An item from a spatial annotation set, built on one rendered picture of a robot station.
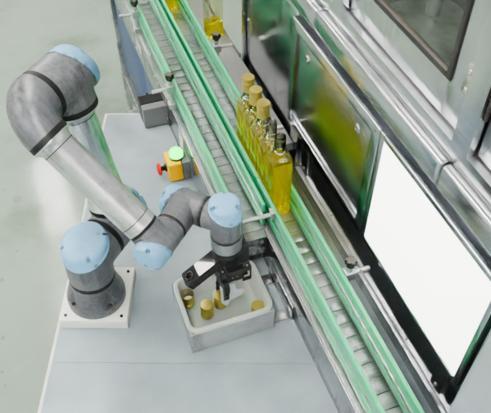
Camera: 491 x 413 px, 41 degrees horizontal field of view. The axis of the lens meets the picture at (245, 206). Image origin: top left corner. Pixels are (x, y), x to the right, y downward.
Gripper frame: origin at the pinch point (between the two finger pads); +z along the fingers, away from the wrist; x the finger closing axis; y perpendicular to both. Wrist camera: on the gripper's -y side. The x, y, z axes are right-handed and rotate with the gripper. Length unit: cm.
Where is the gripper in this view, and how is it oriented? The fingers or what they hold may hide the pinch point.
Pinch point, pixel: (220, 296)
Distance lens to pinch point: 172.1
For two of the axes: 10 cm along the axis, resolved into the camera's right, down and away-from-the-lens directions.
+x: -3.7, -6.9, 6.2
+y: 9.3, -2.8, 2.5
